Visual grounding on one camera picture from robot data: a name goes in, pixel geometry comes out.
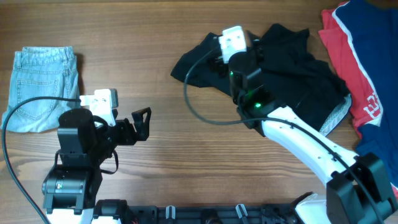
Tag red and navy shirt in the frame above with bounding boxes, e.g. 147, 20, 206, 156
318, 1, 397, 192

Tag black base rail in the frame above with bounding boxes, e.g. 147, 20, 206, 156
93, 203, 299, 224

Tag folded light blue denim shorts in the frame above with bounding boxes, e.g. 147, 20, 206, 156
2, 46, 80, 133

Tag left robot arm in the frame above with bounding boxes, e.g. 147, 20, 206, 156
42, 108, 152, 223

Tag left black cable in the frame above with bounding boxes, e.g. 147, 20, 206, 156
1, 96, 82, 224

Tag black shorts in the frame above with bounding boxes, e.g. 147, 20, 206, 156
171, 24, 352, 136

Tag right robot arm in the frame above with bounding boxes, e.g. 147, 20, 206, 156
212, 52, 397, 223

